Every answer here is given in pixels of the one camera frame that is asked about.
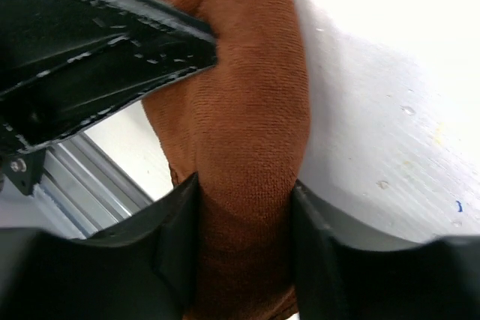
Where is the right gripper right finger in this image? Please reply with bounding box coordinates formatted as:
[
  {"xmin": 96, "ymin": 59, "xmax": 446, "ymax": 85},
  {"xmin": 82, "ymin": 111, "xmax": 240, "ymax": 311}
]
[{"xmin": 291, "ymin": 182, "xmax": 479, "ymax": 319}]

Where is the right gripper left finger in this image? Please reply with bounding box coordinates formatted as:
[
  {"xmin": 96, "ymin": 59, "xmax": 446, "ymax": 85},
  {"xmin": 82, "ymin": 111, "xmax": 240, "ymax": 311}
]
[{"xmin": 1, "ymin": 175, "xmax": 199, "ymax": 320}]

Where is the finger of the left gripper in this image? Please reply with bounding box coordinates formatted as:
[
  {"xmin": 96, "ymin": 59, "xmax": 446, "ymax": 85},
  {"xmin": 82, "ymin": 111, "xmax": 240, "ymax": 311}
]
[{"xmin": 1, "ymin": 0, "xmax": 217, "ymax": 155}]

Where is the rust brown towel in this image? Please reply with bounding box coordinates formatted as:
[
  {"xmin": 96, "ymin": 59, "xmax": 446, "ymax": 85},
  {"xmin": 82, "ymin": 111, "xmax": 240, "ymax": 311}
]
[{"xmin": 142, "ymin": 0, "xmax": 310, "ymax": 319}]

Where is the aluminium mounting rail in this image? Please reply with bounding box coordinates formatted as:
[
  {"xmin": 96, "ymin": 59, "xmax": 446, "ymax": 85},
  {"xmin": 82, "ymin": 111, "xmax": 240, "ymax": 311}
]
[{"xmin": 34, "ymin": 134, "xmax": 153, "ymax": 238}]

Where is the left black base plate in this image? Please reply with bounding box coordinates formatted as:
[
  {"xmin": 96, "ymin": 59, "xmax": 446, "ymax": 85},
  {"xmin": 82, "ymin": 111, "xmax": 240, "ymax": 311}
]
[{"xmin": 1, "ymin": 150, "xmax": 46, "ymax": 196}]

